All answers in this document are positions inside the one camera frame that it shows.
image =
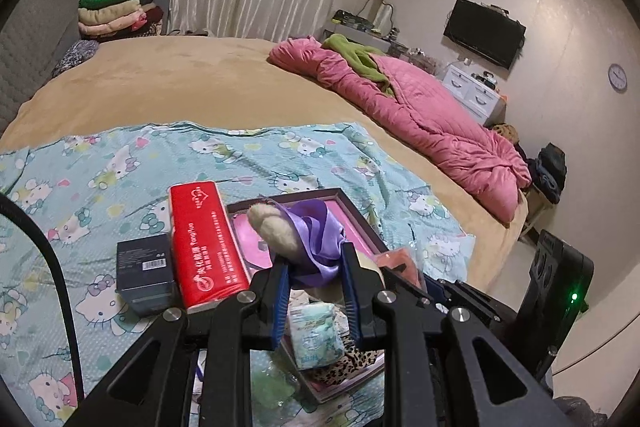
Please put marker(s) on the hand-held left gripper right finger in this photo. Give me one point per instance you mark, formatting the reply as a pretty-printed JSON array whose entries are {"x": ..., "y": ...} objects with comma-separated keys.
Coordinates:
[{"x": 352, "y": 307}]

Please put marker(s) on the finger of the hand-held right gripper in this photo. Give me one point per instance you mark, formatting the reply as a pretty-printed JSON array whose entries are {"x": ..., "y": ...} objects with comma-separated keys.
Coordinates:
[{"x": 470, "y": 299}]

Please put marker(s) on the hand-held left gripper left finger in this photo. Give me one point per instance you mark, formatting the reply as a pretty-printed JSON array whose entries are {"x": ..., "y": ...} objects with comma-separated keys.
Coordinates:
[{"x": 280, "y": 307}]

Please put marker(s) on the cream plush bear purple dress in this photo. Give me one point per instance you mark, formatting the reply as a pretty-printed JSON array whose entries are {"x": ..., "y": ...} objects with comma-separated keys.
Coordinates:
[{"x": 310, "y": 232}]

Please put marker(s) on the small printed tissue packet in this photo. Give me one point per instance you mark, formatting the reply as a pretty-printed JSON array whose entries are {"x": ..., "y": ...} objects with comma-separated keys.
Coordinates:
[{"x": 315, "y": 337}]

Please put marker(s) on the leopard print cloth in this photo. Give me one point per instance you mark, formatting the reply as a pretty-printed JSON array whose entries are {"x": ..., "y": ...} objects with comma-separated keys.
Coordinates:
[{"x": 345, "y": 367}]

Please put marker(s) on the orange item in plastic bag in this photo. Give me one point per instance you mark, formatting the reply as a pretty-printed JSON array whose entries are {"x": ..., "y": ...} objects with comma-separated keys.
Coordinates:
[{"x": 397, "y": 262}]

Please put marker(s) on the wooden chair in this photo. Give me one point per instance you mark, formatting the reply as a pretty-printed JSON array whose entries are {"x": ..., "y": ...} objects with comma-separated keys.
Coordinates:
[{"x": 535, "y": 217}]

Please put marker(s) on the cream fluffy plush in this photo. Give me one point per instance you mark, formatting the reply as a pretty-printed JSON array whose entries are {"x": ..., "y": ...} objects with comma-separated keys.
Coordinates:
[{"x": 252, "y": 239}]

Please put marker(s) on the pale green packet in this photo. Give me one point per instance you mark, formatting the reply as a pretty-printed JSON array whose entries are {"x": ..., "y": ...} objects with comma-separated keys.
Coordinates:
[{"x": 272, "y": 387}]

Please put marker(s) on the red tissue pack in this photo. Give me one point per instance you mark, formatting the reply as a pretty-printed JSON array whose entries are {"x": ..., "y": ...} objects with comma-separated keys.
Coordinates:
[{"x": 205, "y": 247}]

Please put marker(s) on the pile of dark clothes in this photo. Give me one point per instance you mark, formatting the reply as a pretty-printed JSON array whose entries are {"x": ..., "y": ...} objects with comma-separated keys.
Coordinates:
[{"x": 550, "y": 172}]

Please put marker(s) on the dark cardboard box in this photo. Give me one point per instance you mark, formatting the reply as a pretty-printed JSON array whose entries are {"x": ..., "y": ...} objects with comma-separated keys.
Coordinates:
[{"x": 145, "y": 277}]

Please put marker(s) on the pink quilt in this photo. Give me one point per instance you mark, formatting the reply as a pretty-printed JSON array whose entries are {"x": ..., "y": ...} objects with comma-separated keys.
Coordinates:
[{"x": 425, "y": 107}]

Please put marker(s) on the white drawer cabinet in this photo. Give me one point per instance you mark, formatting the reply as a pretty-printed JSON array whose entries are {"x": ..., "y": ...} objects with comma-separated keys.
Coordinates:
[{"x": 472, "y": 92}]

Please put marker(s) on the printed blanket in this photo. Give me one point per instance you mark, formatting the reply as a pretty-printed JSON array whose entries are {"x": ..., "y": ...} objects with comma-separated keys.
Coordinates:
[{"x": 100, "y": 167}]

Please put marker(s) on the tan bed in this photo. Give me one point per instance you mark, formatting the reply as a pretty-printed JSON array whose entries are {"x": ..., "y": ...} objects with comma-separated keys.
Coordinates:
[{"x": 175, "y": 82}]

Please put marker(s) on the green cloth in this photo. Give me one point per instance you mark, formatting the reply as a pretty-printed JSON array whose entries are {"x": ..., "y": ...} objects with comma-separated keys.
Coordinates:
[{"x": 355, "y": 54}]

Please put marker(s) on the vanity mirror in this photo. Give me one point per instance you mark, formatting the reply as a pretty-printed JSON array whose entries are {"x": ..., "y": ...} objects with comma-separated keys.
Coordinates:
[{"x": 382, "y": 14}]

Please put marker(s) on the dark floral pillow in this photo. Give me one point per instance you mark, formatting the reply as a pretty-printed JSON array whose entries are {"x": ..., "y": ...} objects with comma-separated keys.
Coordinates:
[{"x": 75, "y": 57}]

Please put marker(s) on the stack of folded clothes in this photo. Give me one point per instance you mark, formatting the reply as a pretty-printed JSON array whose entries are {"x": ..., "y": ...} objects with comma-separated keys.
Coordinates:
[{"x": 110, "y": 14}]

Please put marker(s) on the grey quilted headboard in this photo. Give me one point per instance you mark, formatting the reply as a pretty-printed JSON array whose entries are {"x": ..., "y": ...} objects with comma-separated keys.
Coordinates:
[{"x": 30, "y": 47}]

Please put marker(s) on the round wall clock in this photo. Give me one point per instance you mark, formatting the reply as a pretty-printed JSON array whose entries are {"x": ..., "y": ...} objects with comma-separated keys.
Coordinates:
[{"x": 618, "y": 77}]

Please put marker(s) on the black wall television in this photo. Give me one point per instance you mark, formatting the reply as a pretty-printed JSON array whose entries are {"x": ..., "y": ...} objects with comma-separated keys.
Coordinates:
[{"x": 482, "y": 32}]

